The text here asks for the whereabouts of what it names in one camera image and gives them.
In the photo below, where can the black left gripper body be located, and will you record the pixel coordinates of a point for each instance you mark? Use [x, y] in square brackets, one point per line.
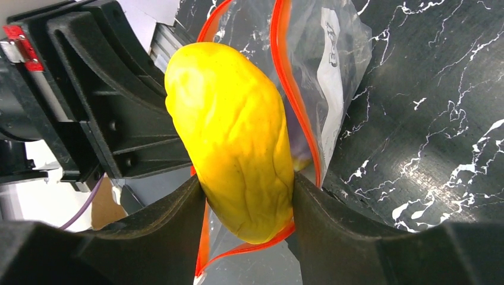
[54, 94]

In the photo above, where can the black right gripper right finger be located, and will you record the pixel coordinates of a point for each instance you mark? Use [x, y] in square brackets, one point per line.
[338, 245]

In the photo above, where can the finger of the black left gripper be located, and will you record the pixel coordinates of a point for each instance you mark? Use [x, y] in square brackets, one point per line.
[119, 88]

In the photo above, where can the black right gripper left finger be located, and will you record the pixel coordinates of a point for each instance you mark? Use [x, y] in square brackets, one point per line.
[156, 245]

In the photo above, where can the yellow toy corn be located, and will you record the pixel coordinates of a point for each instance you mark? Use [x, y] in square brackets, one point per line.
[231, 120]

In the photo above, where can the clear zip bag orange zipper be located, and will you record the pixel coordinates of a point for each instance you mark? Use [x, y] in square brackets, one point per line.
[316, 52]

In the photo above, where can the purple toy eggplant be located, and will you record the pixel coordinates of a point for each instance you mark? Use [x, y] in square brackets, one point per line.
[300, 150]

